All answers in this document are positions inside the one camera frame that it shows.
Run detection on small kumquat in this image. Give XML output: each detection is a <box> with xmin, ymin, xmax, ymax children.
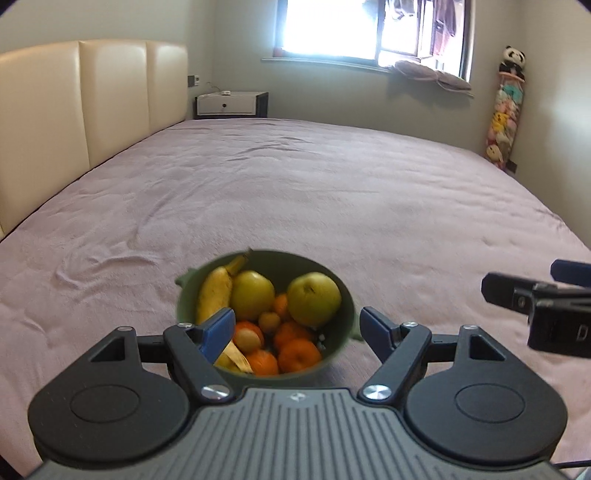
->
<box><xmin>257</xmin><ymin>312</ymin><xmax>281</xmax><ymax>335</ymax></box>
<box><xmin>233</xmin><ymin>328</ymin><xmax>263</xmax><ymax>355</ymax></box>

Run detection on yellow banana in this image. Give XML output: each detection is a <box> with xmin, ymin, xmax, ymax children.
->
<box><xmin>195</xmin><ymin>254</ymin><xmax>253</xmax><ymax>374</ymax></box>

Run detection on yellow-green pear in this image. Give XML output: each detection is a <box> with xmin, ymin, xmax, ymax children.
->
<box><xmin>230</xmin><ymin>270</ymin><xmax>276</xmax><ymax>321</ymax></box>
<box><xmin>287</xmin><ymin>272</ymin><xmax>342</xmax><ymax>329</ymax></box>

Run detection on large orange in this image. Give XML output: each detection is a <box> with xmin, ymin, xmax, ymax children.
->
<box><xmin>277</xmin><ymin>338</ymin><xmax>322</xmax><ymax>374</ymax></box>

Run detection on green colander bowl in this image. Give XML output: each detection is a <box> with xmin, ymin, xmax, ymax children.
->
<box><xmin>175</xmin><ymin>250</ymin><xmax>359</xmax><ymax>388</ymax></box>

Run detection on orange mandarin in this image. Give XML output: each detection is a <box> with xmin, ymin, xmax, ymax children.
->
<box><xmin>245</xmin><ymin>349</ymin><xmax>280</xmax><ymax>377</ymax></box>
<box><xmin>273</xmin><ymin>321</ymin><xmax>315</xmax><ymax>352</ymax></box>

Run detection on pink bed blanket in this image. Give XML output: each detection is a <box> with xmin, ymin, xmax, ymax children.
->
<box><xmin>1</xmin><ymin>119</ymin><xmax>590</xmax><ymax>474</ymax></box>

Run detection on plush toy hanging rack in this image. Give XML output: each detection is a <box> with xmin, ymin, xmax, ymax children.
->
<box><xmin>484</xmin><ymin>46</ymin><xmax>526</xmax><ymax>174</ymax></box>

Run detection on white bedside cabinet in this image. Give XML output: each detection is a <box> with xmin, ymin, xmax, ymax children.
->
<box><xmin>193</xmin><ymin>91</ymin><xmax>270</xmax><ymax>119</ymax></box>

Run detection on window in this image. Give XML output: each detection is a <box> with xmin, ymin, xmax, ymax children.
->
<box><xmin>273</xmin><ymin>0</ymin><xmax>472</xmax><ymax>79</ymax></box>

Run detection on cream leather headboard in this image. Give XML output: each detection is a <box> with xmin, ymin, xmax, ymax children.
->
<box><xmin>1</xmin><ymin>39</ymin><xmax>188</xmax><ymax>235</ymax></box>

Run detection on wall switch panel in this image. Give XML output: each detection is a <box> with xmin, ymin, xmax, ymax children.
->
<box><xmin>187</xmin><ymin>74</ymin><xmax>200</xmax><ymax>88</ymax></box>

